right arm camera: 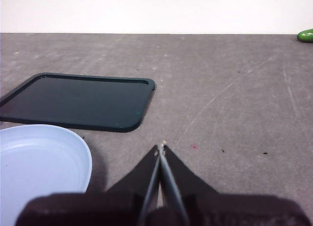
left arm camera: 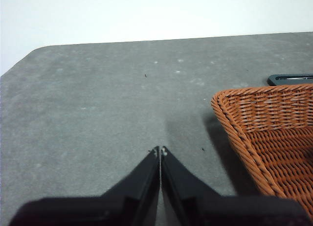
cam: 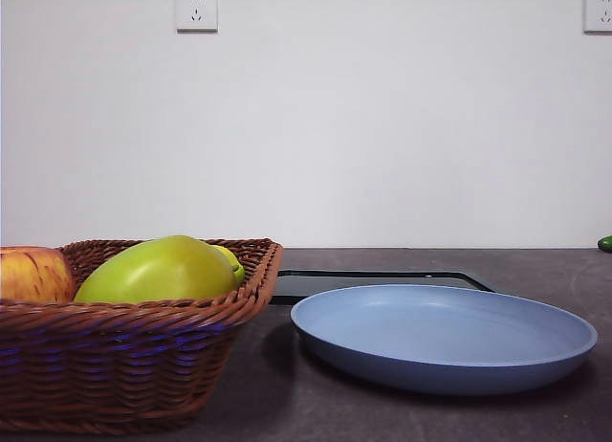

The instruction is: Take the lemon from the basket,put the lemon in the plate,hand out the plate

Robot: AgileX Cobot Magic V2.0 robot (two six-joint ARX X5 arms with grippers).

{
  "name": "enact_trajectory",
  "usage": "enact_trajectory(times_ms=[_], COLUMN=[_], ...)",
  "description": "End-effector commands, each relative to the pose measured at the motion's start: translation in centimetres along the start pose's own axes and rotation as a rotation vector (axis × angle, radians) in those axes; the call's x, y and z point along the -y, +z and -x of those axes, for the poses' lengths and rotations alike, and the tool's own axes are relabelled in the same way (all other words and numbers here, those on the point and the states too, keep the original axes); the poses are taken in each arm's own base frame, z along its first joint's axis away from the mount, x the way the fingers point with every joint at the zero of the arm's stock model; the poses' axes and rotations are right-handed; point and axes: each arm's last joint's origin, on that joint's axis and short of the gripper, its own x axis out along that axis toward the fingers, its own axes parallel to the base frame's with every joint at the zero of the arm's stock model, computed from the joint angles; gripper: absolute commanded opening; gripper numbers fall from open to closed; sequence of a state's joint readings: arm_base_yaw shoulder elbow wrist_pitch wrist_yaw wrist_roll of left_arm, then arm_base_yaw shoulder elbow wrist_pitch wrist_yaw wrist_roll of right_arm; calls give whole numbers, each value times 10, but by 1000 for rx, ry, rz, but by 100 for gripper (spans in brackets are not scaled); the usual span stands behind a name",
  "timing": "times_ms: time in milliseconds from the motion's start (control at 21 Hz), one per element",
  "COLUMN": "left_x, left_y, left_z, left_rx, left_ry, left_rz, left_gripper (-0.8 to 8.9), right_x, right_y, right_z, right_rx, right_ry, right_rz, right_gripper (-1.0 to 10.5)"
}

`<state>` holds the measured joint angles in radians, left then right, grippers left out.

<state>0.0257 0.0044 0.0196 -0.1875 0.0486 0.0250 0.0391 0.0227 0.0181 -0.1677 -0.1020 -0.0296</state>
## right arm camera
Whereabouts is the dark rectangular tray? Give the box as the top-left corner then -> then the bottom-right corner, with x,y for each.
0,72 -> 156,134

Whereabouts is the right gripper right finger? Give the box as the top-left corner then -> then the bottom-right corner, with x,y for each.
160,144 -> 312,226

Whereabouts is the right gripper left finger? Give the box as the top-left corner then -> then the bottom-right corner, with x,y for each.
14,144 -> 161,226

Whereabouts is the light blue round plate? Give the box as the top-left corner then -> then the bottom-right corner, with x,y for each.
0,124 -> 93,226

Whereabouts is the green cucumber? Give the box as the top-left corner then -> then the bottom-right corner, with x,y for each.
297,28 -> 313,44

